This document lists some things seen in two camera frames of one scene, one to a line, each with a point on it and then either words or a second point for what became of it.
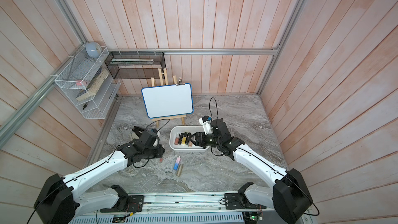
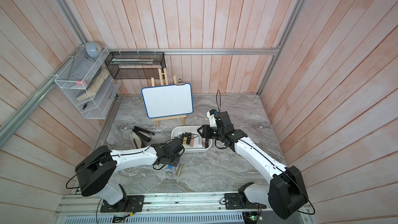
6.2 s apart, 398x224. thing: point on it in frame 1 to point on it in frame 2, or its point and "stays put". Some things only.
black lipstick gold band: (188, 136) stays put
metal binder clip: (180, 80) stays put
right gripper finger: (197, 142) to (203, 133)
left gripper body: (155, 152) to (173, 160)
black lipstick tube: (180, 138) stays put
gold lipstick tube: (179, 170) stays put
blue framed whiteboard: (168, 100) stays put
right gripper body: (208, 140) to (212, 133)
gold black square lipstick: (184, 138) stays put
